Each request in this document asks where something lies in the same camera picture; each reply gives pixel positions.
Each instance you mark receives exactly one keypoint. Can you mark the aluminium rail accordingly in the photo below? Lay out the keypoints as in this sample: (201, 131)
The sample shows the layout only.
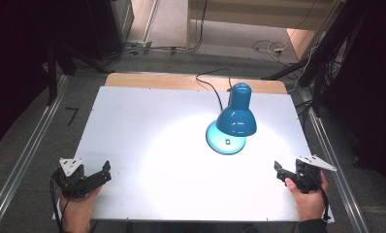
(26, 155)
(335, 155)

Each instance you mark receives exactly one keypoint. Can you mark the blue desk lamp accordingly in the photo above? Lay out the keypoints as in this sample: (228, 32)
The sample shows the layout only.
(234, 119)

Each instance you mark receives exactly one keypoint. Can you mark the black metal stand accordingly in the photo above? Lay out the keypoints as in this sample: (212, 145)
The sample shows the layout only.
(52, 77)
(317, 74)

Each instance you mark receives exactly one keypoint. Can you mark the person's left hand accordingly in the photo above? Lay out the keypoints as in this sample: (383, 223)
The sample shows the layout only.
(78, 210)

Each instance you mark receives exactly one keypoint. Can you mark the person's right hand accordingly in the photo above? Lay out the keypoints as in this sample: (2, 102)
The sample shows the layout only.
(309, 202)

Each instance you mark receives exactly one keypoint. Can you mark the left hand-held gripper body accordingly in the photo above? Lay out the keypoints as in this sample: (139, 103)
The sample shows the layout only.
(74, 181)

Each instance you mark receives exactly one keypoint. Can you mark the grey power strip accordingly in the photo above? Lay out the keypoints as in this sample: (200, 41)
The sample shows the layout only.
(139, 44)

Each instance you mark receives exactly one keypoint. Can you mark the person's dark pants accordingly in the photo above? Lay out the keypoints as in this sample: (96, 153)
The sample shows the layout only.
(191, 228)

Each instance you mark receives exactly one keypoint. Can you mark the wooden board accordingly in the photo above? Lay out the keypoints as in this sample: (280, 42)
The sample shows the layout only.
(168, 81)

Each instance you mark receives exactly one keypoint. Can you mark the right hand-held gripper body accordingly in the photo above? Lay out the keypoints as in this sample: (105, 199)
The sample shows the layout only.
(307, 176)

